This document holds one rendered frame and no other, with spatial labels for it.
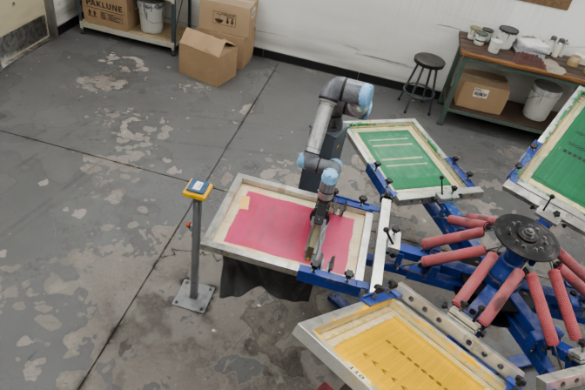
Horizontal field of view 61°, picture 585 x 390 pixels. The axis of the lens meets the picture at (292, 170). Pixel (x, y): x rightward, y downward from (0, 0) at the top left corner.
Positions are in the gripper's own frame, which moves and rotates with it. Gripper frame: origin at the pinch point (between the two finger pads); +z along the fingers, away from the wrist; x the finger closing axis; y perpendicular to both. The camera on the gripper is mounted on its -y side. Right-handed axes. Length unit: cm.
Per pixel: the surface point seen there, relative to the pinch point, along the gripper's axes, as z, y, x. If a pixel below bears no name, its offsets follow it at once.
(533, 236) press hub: -32, -1, -95
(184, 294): 100, 10, 75
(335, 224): 5.3, 12.5, -8.8
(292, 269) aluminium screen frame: 1.7, -29.1, 5.6
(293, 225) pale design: 5.3, 2.8, 12.1
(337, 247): 5.2, -4.1, -12.5
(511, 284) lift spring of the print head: -21, -24, -87
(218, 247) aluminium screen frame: 2, -29, 43
